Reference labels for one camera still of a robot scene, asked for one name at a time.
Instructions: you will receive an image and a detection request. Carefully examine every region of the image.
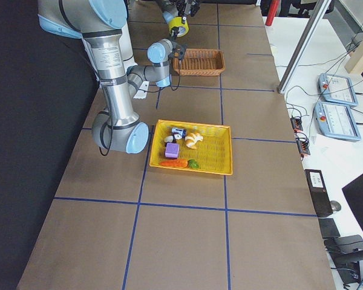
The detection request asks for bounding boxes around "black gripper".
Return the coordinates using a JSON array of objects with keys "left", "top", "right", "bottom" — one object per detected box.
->
[
  {"left": 175, "top": 0, "right": 200, "bottom": 24},
  {"left": 169, "top": 27, "right": 188, "bottom": 60}
]

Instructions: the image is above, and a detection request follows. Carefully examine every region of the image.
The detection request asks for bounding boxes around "yellow packing tape roll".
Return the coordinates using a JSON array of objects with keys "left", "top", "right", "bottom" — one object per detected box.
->
[{"left": 168, "top": 16, "right": 189, "bottom": 37}]

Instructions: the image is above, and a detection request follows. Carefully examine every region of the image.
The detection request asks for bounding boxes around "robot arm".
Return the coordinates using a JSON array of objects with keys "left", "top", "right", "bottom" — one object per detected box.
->
[
  {"left": 38, "top": 1, "right": 190, "bottom": 153},
  {"left": 155, "top": 0, "right": 201, "bottom": 24}
]

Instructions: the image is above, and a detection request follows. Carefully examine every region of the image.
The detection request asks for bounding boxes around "brown wicker basket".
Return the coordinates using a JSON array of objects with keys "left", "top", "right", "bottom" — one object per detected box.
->
[{"left": 173, "top": 48, "right": 225, "bottom": 76}]

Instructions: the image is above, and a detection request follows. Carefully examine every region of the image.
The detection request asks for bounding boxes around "yellow woven plastic basket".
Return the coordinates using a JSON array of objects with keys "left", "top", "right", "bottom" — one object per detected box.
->
[{"left": 149, "top": 120, "right": 233, "bottom": 175}]

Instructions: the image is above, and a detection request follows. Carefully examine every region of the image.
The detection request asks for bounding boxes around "red cylinder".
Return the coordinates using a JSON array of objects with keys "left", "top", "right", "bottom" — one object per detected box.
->
[{"left": 265, "top": 0, "right": 280, "bottom": 27}]

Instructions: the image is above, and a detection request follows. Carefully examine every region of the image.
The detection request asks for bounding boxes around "small dark can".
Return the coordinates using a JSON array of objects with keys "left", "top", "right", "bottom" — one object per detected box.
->
[{"left": 171, "top": 127, "right": 186, "bottom": 140}]

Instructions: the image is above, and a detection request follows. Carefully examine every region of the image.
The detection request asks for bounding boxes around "panda figurine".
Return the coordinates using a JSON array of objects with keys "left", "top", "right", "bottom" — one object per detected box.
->
[{"left": 164, "top": 134, "right": 182, "bottom": 143}]

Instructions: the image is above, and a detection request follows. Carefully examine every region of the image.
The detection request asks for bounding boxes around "toy croissant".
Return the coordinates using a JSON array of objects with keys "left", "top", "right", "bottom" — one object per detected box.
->
[{"left": 185, "top": 132, "right": 204, "bottom": 149}]

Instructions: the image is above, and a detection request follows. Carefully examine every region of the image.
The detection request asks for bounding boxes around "purple foam cube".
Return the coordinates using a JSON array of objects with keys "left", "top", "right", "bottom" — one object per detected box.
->
[{"left": 165, "top": 143, "right": 180, "bottom": 159}]

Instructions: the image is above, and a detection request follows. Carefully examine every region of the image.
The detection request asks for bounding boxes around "toy carrot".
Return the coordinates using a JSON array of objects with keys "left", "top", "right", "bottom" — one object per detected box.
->
[{"left": 159, "top": 159, "right": 200, "bottom": 169}]

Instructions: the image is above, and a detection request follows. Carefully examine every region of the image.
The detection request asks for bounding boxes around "upper orange connector block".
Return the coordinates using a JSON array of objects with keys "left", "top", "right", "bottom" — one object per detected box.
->
[{"left": 290, "top": 117, "right": 303, "bottom": 132}]

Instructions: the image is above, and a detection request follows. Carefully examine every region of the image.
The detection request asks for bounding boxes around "orange connector block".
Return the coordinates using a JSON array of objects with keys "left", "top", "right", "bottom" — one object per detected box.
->
[
  {"left": 290, "top": 117, "right": 303, "bottom": 132},
  {"left": 296, "top": 137, "right": 310, "bottom": 157}
]

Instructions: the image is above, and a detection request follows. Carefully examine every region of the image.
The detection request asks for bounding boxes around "upper teach pendant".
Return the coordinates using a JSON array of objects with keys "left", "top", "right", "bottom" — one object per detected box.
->
[{"left": 318, "top": 73, "right": 358, "bottom": 107}]

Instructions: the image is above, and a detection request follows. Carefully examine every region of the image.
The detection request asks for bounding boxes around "teach pendant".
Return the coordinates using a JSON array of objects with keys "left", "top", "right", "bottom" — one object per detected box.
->
[
  {"left": 318, "top": 73, "right": 358, "bottom": 107},
  {"left": 314, "top": 101, "right": 361, "bottom": 142}
]

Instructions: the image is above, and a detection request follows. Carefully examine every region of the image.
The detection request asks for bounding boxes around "lower orange connector block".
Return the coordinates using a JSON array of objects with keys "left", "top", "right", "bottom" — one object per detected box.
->
[{"left": 296, "top": 137, "right": 310, "bottom": 157}]

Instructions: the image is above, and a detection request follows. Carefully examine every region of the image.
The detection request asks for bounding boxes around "lower teach pendant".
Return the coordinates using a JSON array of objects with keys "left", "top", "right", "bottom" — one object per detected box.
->
[{"left": 314, "top": 101, "right": 361, "bottom": 142}]

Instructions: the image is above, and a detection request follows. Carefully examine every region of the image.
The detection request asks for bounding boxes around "black power box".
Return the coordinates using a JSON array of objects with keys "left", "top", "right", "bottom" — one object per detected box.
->
[{"left": 304, "top": 169, "right": 333, "bottom": 218}]

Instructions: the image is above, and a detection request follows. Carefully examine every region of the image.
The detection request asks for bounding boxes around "black monitor stand base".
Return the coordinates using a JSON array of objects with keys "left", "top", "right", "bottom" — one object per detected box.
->
[{"left": 324, "top": 235, "right": 363, "bottom": 286}]

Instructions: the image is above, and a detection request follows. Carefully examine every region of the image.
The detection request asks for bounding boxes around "white pedestal column base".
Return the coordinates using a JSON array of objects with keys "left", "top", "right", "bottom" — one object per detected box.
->
[{"left": 119, "top": 24, "right": 149, "bottom": 99}]

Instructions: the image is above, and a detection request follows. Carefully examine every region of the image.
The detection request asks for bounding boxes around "aluminium frame post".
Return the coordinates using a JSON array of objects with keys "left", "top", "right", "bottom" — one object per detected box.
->
[{"left": 277, "top": 0, "right": 331, "bottom": 94}]

